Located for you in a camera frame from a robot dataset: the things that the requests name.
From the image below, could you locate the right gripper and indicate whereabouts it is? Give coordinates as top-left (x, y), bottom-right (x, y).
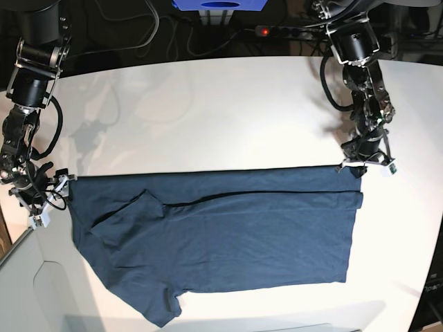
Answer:
top-left (1, 162), bottom-right (76, 218)

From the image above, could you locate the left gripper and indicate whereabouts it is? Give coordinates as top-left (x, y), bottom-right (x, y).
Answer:
top-left (336, 127), bottom-right (395, 178)

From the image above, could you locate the dark blue T-shirt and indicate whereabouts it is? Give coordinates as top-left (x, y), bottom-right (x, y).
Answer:
top-left (69, 166), bottom-right (363, 327)

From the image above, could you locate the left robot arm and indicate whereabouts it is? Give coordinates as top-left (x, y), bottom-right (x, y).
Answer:
top-left (311, 1), bottom-right (397, 178)

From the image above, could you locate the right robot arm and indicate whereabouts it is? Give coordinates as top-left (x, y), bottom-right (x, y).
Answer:
top-left (1, 1), bottom-right (71, 225)

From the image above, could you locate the black power strip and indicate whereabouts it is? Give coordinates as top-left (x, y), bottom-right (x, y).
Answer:
top-left (254, 25), bottom-right (325, 41)

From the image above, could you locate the blue box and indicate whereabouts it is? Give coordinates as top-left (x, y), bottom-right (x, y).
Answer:
top-left (172, 0), bottom-right (267, 11)

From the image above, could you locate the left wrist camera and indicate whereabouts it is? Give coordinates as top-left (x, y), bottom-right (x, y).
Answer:
top-left (379, 162), bottom-right (398, 177)

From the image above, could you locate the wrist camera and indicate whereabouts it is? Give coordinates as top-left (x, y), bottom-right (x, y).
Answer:
top-left (28, 214), bottom-right (51, 230)
top-left (379, 162), bottom-right (398, 177)

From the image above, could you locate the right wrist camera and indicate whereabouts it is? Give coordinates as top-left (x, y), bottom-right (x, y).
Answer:
top-left (28, 214), bottom-right (51, 230)

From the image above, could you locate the grey coiled cable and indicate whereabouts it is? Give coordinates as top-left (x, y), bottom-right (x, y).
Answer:
top-left (138, 0), bottom-right (239, 58)

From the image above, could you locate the white aluminium post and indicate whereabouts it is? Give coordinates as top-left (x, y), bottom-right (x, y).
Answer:
top-left (198, 10), bottom-right (233, 26)

